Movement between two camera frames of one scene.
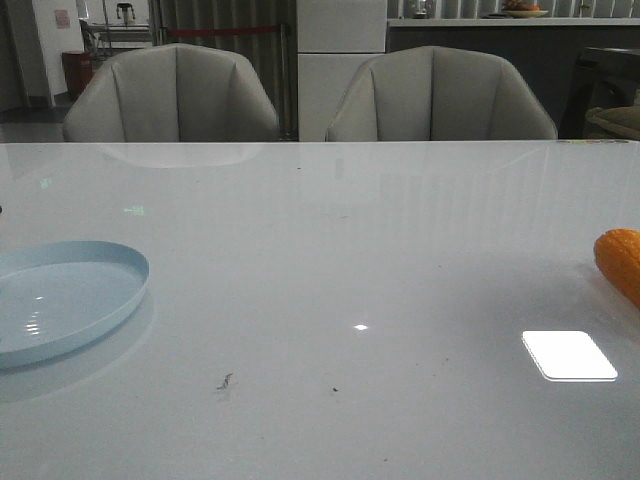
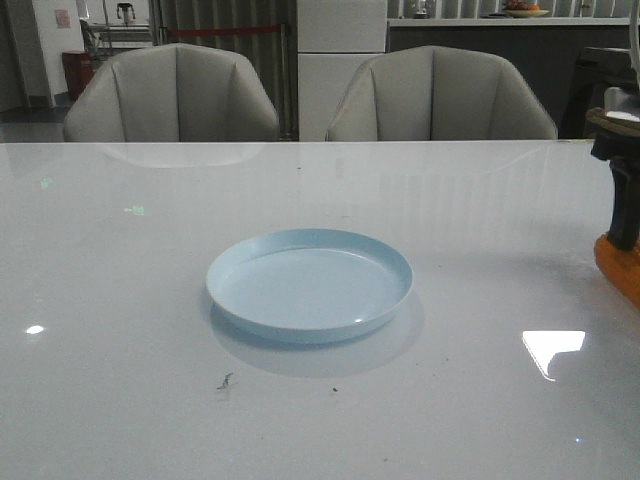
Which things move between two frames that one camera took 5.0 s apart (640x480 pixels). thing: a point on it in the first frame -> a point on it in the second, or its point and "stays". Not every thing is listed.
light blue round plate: (56, 298) -> (307, 286)
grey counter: (545, 51) stays
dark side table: (601, 78) stays
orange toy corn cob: (617, 255) stays
